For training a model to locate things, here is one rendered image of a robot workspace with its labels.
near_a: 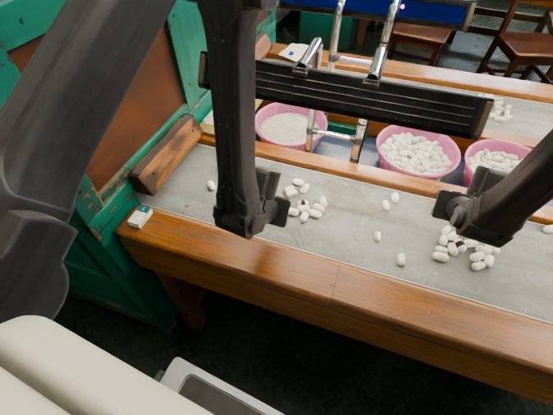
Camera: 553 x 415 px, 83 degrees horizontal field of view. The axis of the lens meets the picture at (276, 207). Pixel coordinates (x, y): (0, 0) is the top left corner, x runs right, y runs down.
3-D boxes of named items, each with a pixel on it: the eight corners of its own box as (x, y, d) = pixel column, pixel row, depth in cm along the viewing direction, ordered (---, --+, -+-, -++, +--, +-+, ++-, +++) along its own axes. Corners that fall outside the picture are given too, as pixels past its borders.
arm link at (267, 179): (210, 221, 58) (249, 236, 55) (224, 160, 56) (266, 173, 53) (241, 213, 69) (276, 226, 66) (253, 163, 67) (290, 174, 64)
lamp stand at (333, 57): (365, 140, 120) (401, 9, 85) (315, 130, 124) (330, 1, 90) (373, 114, 131) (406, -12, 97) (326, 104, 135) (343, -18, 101)
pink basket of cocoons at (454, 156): (461, 195, 102) (475, 174, 95) (380, 198, 101) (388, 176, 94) (432, 143, 119) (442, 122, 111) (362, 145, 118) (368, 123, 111)
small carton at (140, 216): (140, 229, 82) (137, 225, 81) (129, 226, 83) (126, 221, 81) (153, 212, 86) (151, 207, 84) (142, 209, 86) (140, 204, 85)
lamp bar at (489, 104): (478, 142, 62) (498, 110, 56) (197, 88, 75) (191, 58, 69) (476, 120, 67) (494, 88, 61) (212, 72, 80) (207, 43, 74)
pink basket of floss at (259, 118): (337, 154, 115) (341, 132, 107) (271, 174, 108) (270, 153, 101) (304, 115, 130) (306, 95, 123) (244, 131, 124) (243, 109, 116)
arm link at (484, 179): (452, 228, 54) (507, 245, 52) (480, 165, 51) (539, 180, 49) (442, 215, 66) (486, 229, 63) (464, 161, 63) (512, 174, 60)
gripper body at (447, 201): (439, 188, 71) (447, 193, 64) (487, 198, 69) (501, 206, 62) (429, 215, 72) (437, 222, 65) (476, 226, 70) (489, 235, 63)
